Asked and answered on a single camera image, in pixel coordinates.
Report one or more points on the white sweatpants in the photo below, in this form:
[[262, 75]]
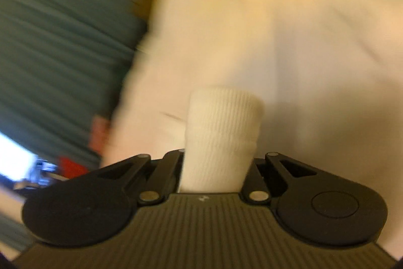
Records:
[[252, 51]]

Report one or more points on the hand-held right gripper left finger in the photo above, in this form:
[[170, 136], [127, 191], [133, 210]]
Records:
[[171, 168]]

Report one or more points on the wide teal curtain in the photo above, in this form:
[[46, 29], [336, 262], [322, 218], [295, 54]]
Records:
[[63, 51]]

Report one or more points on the red bag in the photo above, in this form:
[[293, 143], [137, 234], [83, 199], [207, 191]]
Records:
[[74, 166]]

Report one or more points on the dark framed window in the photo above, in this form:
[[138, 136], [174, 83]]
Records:
[[15, 158]]

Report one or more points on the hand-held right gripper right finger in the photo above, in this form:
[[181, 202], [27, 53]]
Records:
[[258, 171]]

